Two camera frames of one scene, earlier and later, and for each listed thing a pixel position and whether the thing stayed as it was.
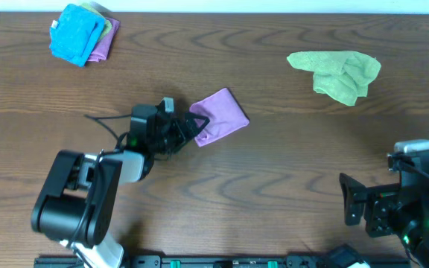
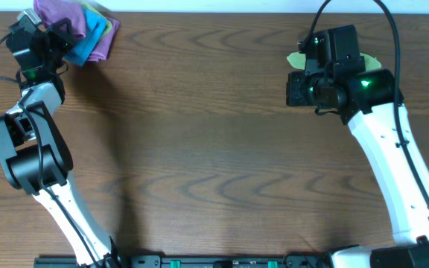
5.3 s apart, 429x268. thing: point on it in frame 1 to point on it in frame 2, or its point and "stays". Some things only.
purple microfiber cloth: (225, 114) to (48, 12)
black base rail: (199, 261) stays
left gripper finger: (193, 116) to (55, 28)
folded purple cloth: (101, 49) stays
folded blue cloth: (73, 36) stays
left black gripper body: (169, 139) to (53, 50)
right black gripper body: (380, 199) to (305, 91)
